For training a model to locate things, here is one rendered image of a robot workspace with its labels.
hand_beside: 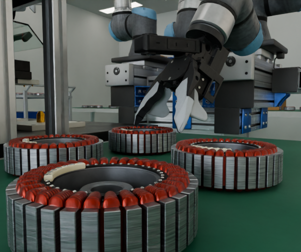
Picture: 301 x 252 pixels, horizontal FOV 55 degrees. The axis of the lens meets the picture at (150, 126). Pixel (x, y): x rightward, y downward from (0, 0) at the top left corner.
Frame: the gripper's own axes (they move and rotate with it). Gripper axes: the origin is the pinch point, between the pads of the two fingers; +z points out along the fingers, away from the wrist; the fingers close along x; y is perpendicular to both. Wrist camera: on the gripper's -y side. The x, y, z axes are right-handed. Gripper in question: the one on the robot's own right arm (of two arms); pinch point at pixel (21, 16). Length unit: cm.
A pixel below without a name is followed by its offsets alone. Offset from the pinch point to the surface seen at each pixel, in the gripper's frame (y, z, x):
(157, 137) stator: -27, 37, -80
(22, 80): -27, 27, -44
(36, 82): -24, 28, -44
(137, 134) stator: -29, 37, -78
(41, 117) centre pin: -21, 36, -42
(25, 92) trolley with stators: 100, 23, 165
